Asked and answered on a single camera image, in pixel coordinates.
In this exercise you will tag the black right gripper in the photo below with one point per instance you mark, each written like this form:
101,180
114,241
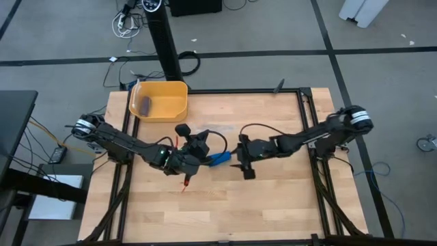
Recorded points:
254,152

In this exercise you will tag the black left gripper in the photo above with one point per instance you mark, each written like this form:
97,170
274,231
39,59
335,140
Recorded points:
196,147

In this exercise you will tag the blue elastic bandage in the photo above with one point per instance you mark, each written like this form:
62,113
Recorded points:
221,159

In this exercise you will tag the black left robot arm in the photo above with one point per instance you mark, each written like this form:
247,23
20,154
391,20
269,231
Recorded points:
126,145

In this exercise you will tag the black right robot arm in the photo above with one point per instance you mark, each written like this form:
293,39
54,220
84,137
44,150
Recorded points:
317,136

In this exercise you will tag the brown bandage roll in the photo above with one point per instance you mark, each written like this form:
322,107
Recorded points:
145,106

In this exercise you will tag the yellow plastic bin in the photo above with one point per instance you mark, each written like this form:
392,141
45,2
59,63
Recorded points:
170,100

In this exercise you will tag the black tower fan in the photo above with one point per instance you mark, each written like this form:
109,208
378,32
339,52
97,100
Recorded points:
164,41

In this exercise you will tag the black equipment box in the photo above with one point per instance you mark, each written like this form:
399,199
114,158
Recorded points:
194,7

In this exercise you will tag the white shelf panel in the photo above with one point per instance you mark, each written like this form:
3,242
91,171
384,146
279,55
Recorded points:
51,205

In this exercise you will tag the grey caster wheel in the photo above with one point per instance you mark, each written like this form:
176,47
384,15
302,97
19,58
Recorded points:
426,143

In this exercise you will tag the white plastic housing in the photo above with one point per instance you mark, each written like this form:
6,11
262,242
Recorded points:
363,12

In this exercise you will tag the black desk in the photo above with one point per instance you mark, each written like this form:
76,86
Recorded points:
15,123

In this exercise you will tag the black pointed bracket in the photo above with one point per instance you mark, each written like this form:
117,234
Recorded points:
279,86

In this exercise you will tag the black aluminium table frame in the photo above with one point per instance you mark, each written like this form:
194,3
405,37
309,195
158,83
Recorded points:
307,112

